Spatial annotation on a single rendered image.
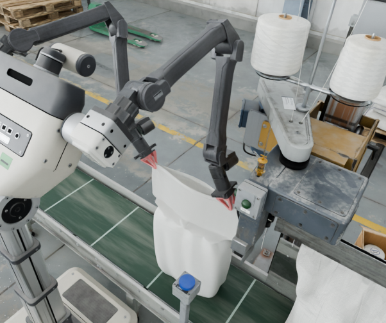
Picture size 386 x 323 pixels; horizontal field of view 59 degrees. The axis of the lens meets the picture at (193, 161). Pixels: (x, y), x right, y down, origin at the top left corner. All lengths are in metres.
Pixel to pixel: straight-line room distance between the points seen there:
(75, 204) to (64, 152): 1.29
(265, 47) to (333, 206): 0.51
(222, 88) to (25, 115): 0.62
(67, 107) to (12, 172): 0.23
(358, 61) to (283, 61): 0.21
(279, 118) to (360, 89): 0.25
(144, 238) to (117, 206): 0.32
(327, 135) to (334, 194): 0.31
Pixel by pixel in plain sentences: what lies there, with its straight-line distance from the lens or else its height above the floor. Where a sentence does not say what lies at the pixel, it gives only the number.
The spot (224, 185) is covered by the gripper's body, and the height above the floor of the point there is 1.11.
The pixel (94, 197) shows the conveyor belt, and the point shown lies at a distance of 2.32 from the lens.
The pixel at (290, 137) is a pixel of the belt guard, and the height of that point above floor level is 1.42.
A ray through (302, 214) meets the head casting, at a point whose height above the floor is 1.30.
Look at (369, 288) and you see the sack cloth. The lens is 1.34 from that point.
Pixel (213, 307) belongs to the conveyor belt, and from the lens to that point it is 1.83.
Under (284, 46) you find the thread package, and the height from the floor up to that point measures 1.63.
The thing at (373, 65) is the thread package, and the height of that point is 1.64.
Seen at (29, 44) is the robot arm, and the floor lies 1.52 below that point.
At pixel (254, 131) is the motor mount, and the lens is 1.41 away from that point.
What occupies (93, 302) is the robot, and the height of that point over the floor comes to 0.26.
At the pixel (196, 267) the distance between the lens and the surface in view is 1.64.
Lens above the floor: 1.98
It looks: 38 degrees down
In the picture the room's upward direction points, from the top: 4 degrees clockwise
